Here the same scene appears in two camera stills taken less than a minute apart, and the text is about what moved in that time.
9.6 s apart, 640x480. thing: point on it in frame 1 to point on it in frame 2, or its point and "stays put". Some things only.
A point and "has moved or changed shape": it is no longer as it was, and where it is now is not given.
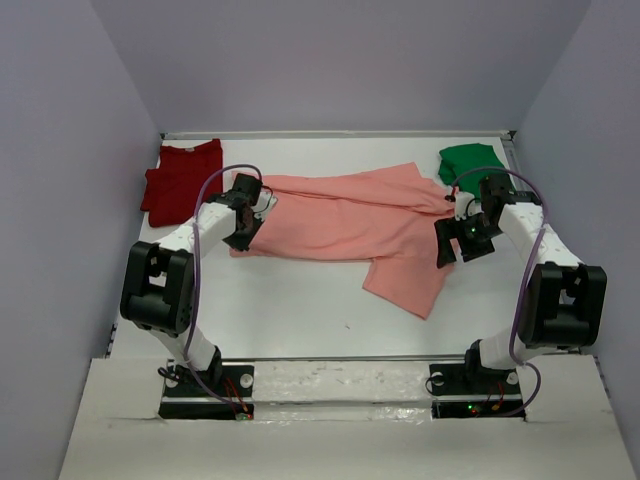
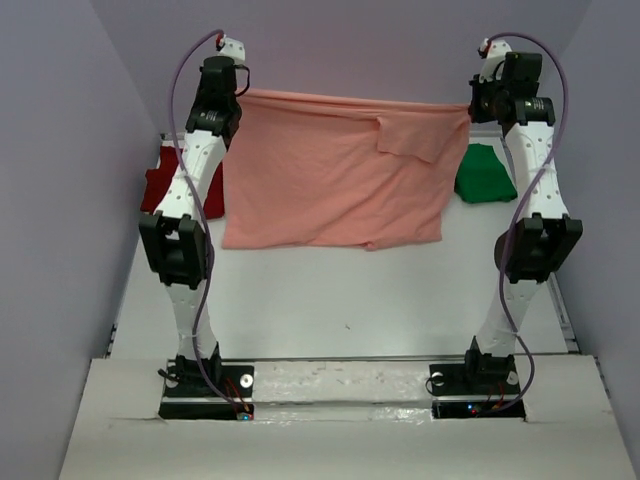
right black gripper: [449, 228] to [480, 113]
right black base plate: [467, 390] stays put
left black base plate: [187, 398] stays put
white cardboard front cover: [342, 420] stays put
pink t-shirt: [386, 213] has moved or changed shape
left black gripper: [241, 244] to [196, 103]
